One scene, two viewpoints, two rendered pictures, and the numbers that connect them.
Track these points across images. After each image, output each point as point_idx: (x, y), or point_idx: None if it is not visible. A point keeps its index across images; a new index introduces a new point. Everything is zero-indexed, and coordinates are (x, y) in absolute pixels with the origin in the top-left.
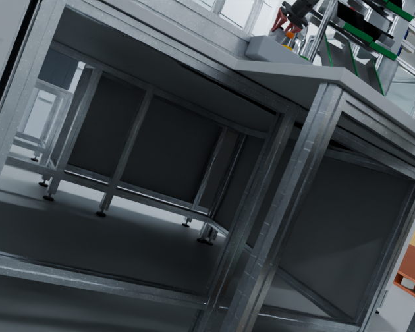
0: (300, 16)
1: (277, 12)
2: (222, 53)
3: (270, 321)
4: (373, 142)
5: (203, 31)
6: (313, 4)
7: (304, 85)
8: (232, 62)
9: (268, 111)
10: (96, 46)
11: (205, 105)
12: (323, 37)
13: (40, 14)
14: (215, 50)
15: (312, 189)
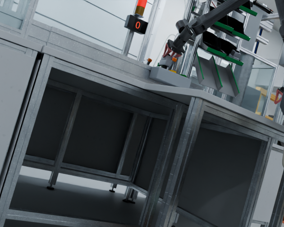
0: (179, 48)
1: (165, 46)
2: (136, 80)
3: None
4: None
5: (123, 68)
6: (186, 41)
7: (183, 97)
8: (142, 84)
9: None
10: None
11: (121, 100)
12: (196, 55)
13: (39, 74)
14: (132, 79)
15: (202, 152)
